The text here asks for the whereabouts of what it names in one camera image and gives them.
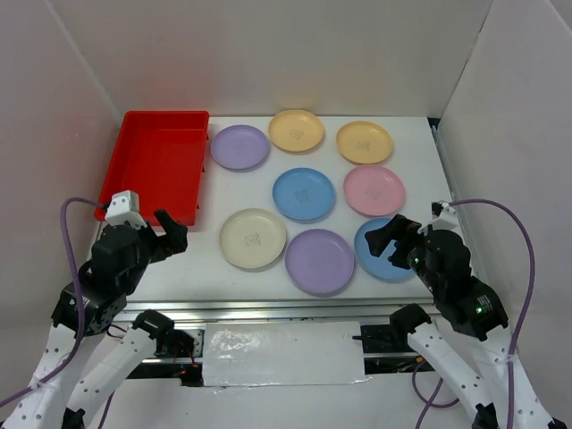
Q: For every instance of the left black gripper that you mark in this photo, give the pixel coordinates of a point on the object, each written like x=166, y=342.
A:
x=173, y=241

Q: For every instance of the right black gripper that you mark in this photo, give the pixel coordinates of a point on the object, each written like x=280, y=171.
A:
x=401, y=228

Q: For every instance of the cream plate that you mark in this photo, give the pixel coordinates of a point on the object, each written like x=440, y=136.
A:
x=252, y=238

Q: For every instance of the purple plate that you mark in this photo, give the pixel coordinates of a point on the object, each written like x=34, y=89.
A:
x=319, y=262
x=239, y=147

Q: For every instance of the blue plate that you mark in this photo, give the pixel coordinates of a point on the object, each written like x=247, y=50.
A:
x=380, y=267
x=303, y=194

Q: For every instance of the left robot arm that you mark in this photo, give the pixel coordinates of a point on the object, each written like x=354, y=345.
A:
x=60, y=393

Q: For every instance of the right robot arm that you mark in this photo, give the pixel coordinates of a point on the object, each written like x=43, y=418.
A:
x=496, y=393

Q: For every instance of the red plastic bin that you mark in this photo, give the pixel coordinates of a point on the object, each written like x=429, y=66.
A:
x=160, y=156

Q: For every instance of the pink plate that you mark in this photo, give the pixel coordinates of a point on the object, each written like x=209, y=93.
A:
x=374, y=190

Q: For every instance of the yellow plate back right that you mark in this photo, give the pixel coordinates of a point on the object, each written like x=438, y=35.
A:
x=362, y=142

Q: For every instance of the yellow plate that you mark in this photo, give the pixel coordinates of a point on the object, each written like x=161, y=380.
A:
x=362, y=142
x=296, y=131

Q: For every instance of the yellow plate back centre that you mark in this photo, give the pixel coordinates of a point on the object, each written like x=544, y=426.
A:
x=296, y=131

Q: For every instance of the white taped cover panel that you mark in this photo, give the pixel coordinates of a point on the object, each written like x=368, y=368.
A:
x=290, y=354

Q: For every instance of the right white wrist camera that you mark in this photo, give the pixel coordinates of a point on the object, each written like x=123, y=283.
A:
x=444, y=216

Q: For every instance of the aluminium rail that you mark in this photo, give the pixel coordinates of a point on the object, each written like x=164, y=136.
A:
x=244, y=311

